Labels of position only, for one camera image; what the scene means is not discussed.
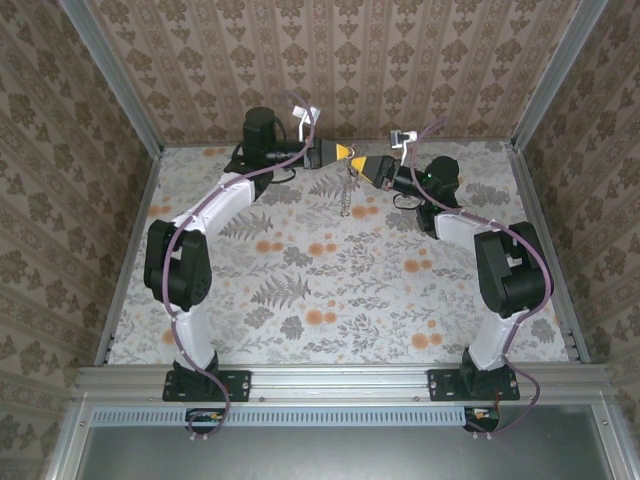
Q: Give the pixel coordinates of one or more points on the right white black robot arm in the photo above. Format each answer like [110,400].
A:
[492,340]

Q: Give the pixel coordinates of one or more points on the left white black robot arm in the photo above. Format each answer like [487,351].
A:
[220,205]

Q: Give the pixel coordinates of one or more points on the grey sheet metal panel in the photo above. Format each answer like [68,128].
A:
[340,455]

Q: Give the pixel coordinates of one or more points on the thin aluminium table edge rail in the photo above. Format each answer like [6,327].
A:
[490,144]

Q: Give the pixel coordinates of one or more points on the aluminium table side rail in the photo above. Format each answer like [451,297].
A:
[131,250]
[531,200]

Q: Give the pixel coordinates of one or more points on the aluminium frame post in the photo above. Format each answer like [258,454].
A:
[557,75]
[115,75]

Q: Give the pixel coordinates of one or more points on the long aluminium base rail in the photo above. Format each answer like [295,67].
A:
[340,382]

